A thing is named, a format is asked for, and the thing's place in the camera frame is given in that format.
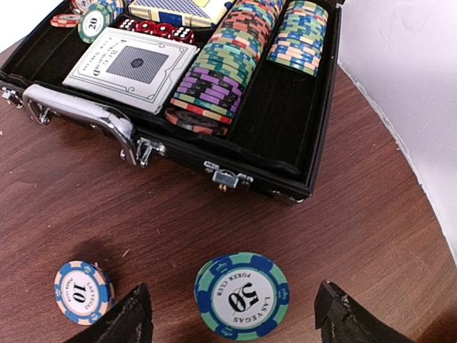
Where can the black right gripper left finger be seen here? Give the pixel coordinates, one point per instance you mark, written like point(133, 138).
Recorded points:
point(130, 320)

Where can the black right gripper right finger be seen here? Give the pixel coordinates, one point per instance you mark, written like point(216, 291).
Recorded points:
point(340, 318)

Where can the blue white chip stack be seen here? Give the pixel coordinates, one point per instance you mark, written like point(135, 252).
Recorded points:
point(83, 292)

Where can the green poker chip stack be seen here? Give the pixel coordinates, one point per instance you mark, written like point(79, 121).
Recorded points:
point(242, 296)

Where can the right chip rows in case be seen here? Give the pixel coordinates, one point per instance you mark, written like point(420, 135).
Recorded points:
point(210, 94)

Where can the black poker chip case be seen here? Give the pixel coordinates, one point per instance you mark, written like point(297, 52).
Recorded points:
point(274, 144)

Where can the card deck in case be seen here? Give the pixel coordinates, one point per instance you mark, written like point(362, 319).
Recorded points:
point(132, 68)

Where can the rightmost chip row in case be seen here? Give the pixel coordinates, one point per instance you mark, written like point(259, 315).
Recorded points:
point(299, 41)

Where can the red dice row in case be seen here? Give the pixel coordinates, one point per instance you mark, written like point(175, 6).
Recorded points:
point(164, 30)

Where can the green chip row in case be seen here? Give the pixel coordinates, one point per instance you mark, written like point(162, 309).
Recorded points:
point(98, 16)

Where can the red chip row in case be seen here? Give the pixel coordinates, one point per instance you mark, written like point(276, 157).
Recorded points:
point(71, 19)

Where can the blue yellow card box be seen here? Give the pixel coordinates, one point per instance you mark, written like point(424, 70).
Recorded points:
point(191, 13)

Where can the chrome case handle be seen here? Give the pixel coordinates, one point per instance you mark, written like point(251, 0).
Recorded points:
point(44, 103)

